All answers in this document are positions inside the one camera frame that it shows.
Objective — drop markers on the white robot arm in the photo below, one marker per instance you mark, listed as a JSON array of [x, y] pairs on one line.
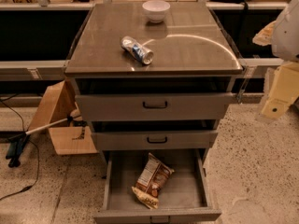
[[283, 37]]

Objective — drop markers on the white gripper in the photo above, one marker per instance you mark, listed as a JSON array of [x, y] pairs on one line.
[[287, 36]]

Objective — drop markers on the grey top drawer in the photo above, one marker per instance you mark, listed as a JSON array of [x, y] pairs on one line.
[[146, 107]]

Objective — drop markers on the grey drawer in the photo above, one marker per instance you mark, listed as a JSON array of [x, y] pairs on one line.
[[183, 199], [153, 140], [146, 107]]

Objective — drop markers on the grey drawer cabinet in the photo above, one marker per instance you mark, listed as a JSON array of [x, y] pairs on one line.
[[199, 62]]

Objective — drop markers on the grey bottom drawer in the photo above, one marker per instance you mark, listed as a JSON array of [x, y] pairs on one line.
[[183, 199]]

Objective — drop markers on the white ceramic bowl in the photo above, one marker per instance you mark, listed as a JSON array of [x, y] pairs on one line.
[[155, 10]]

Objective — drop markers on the brown chip bag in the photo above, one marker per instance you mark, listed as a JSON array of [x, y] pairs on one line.
[[151, 181]]

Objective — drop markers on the grey middle drawer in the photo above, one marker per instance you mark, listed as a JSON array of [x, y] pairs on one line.
[[153, 140]]

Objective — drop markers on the open cardboard box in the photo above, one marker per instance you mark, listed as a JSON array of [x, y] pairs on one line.
[[58, 114]]

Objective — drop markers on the crushed silver blue can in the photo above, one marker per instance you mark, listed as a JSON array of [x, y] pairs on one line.
[[138, 51]]

